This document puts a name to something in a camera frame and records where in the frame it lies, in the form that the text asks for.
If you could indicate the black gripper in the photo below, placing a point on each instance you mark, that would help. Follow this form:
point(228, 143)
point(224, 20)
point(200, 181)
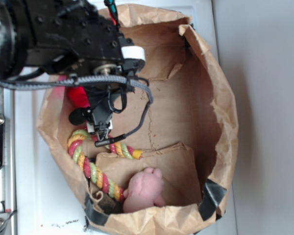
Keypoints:
point(64, 36)

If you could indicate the red paper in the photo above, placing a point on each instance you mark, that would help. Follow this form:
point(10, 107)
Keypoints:
point(78, 97)

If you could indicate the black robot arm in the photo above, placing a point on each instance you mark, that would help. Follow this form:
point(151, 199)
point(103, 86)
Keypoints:
point(12, 32)

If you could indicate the brown paper bag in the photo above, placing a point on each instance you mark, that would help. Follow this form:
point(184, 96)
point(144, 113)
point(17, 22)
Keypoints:
point(190, 131)

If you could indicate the pink plush toy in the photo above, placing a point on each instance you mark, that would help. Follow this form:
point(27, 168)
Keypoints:
point(144, 191)

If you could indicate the dark brown cylindrical object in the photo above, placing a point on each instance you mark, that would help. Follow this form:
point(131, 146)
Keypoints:
point(106, 204)

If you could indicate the multicolour twisted rope toy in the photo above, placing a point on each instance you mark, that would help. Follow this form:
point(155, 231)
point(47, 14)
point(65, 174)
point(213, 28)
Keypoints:
point(91, 168)

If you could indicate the aluminium frame rail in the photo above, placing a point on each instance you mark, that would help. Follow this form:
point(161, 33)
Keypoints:
point(8, 208)

